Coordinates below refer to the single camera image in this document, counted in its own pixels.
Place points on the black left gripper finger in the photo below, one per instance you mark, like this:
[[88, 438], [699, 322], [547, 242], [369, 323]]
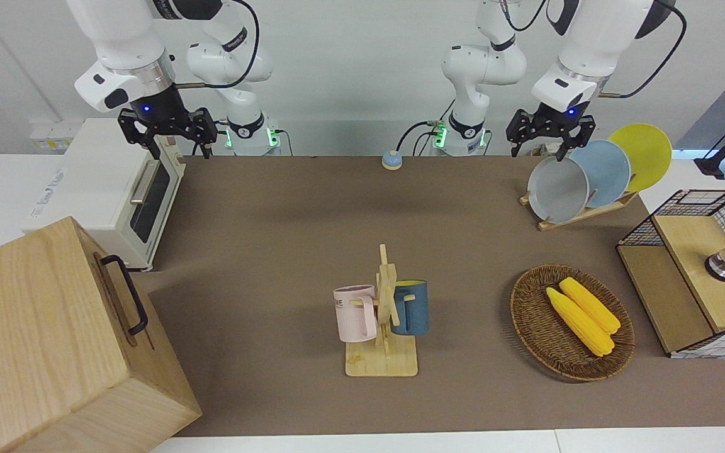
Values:
[[517, 129], [583, 129]]

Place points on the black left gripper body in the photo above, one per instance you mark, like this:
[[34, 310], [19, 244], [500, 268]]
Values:
[[561, 119]]

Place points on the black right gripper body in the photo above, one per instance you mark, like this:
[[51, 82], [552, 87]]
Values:
[[161, 110]]

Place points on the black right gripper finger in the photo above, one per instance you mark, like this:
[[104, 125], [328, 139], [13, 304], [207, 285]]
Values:
[[205, 129], [133, 126]]

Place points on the gray plate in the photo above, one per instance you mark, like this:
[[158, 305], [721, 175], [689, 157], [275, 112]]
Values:
[[557, 192]]

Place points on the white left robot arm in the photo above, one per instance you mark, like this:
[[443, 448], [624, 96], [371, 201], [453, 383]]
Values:
[[589, 38]]

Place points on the light blue plate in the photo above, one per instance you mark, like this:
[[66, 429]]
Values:
[[608, 170]]

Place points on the yellow plate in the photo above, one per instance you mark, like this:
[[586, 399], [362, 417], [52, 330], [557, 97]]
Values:
[[649, 151]]

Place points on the wooden plate rack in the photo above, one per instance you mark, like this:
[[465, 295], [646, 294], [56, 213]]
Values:
[[564, 223]]

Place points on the white toaster oven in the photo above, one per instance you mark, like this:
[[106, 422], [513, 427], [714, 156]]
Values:
[[98, 182]]

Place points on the blue call bell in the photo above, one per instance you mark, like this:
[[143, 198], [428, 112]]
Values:
[[391, 160]]

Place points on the brown table mat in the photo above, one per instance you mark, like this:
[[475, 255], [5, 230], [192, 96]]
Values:
[[274, 251]]

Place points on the yellow corn cob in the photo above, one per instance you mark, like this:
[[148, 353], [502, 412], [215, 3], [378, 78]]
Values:
[[592, 305], [579, 324]]

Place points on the brown wicker basket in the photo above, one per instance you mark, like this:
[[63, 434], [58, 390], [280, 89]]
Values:
[[535, 327]]

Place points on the dark teal mug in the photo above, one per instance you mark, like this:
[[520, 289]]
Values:
[[413, 311]]

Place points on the wooden drawer cabinet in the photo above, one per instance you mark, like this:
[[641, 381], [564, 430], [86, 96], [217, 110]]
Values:
[[35, 340]]

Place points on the pink mug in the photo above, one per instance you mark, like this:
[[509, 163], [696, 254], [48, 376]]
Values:
[[353, 314]]

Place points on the wooden mug tree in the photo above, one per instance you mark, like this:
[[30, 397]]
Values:
[[381, 362]]

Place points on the white wall outlet strip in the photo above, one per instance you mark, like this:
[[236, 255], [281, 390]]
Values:
[[54, 135]]

